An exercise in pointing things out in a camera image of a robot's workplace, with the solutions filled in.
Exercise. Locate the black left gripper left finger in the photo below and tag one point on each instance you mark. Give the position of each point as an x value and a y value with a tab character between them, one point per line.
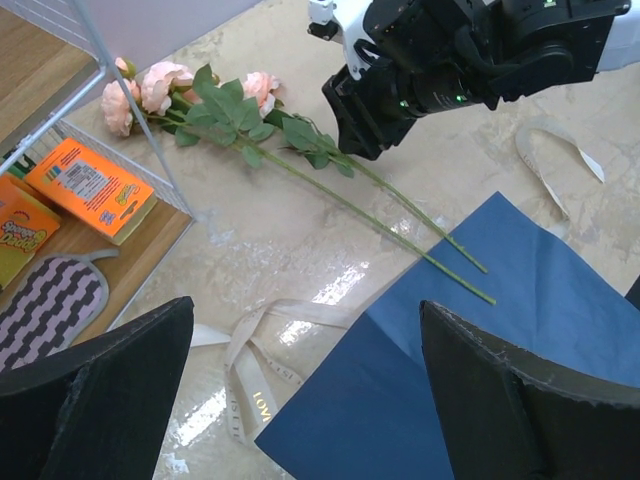
100	409

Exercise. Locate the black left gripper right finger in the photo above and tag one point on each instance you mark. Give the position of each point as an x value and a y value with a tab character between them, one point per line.
507	413

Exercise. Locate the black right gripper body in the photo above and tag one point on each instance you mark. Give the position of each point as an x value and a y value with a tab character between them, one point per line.
435	56

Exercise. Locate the blue wrapping paper sheet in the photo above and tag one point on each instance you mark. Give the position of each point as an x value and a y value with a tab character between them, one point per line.
367	412

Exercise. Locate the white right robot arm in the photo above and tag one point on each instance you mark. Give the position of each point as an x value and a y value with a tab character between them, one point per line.
545	44

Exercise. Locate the purple wavy striped pad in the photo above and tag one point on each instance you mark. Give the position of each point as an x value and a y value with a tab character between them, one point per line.
56	301

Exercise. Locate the peach rose stem short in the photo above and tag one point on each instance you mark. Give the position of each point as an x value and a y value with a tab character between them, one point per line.
303	136

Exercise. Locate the yellow orange sponge pack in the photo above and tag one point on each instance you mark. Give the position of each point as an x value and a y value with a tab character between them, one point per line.
26	225

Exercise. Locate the orange box on lower shelf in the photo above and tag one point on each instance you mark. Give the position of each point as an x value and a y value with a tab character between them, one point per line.
103	195

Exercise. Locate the peach rose stem long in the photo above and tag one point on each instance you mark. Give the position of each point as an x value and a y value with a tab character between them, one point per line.
195	106

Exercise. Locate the white wire wooden shelf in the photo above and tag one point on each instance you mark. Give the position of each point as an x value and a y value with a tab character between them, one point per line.
52	57

